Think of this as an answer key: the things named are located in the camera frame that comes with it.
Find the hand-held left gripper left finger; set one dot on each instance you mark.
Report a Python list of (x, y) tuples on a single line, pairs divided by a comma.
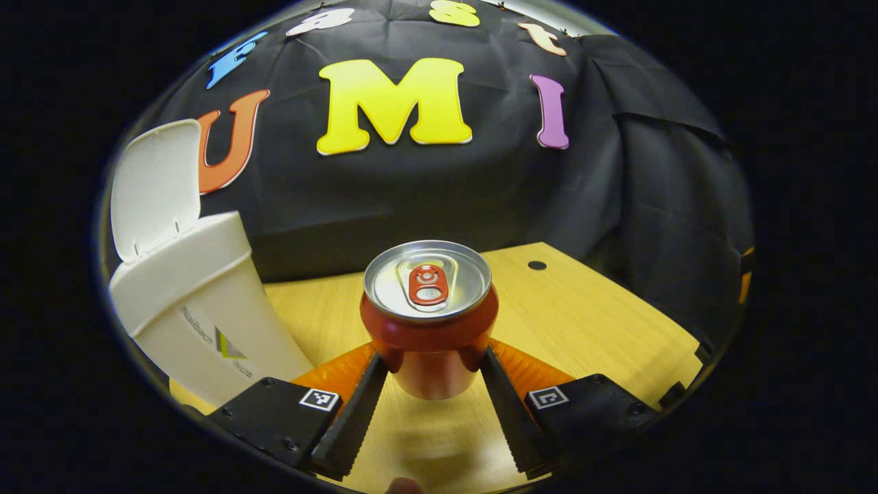
[(357, 418)]

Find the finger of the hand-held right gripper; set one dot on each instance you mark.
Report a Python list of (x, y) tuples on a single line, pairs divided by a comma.
[(745, 285)]

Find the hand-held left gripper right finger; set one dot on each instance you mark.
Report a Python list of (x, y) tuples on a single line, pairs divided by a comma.
[(511, 412)]

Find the red pop can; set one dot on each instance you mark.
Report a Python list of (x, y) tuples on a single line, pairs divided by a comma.
[(429, 329)]

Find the white desktop garbage bin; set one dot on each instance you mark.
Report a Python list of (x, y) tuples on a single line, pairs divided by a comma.
[(199, 295)]

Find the wooden desktop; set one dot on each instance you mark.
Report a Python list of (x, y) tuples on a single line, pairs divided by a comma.
[(583, 322)]

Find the row of black cloth clips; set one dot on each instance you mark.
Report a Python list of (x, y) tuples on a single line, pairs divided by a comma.
[(566, 31)]

